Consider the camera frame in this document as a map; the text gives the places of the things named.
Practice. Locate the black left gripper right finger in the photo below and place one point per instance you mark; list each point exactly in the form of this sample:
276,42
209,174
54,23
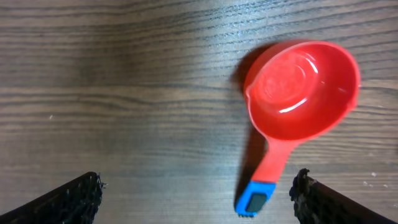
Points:
315,203

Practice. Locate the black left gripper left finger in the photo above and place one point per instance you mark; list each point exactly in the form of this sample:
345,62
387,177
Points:
76,202

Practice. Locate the red scoop blue handle tip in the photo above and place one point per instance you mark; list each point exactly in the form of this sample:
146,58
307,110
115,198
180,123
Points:
295,91

